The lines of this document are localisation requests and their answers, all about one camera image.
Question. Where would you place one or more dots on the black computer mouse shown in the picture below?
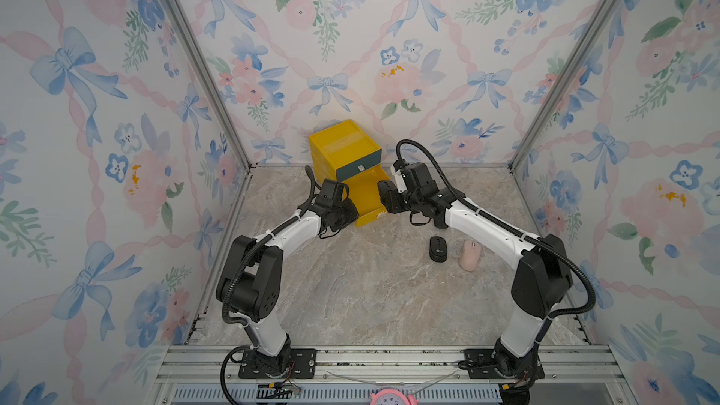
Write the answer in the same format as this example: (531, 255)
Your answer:
(438, 249)

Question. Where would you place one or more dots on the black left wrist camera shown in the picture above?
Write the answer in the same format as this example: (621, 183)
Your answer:
(332, 194)

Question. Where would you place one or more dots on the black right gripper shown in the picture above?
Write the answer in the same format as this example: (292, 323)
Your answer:
(391, 202)

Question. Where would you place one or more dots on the yellow drawer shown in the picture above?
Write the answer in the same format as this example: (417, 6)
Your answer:
(365, 195)

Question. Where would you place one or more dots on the aluminium corner frame post left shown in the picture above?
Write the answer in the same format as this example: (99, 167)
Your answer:
(193, 51)

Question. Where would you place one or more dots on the yellow plastic drawer cabinet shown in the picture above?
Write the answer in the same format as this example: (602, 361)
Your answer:
(337, 146)

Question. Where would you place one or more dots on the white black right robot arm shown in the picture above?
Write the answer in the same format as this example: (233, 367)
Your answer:
(541, 274)

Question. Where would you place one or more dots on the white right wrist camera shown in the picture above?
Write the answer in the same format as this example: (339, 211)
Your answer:
(400, 170)

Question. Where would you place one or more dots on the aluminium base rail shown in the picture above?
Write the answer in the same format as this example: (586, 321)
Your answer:
(363, 374)

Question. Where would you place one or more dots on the pink computer mouse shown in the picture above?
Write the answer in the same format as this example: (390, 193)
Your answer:
(470, 256)

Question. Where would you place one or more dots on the aluminium corner frame post right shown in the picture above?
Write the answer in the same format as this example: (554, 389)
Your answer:
(584, 46)

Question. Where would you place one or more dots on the pink round clock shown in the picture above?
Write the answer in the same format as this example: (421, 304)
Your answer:
(390, 396)

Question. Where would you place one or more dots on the teal blue drawer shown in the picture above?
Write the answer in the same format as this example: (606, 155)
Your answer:
(357, 167)

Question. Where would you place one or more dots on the aluminium corner frame post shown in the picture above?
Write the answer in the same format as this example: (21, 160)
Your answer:
(193, 51)
(584, 46)

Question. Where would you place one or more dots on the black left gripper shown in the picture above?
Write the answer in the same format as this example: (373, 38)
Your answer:
(352, 211)

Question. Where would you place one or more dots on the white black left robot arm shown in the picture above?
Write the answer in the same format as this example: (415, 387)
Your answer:
(249, 285)

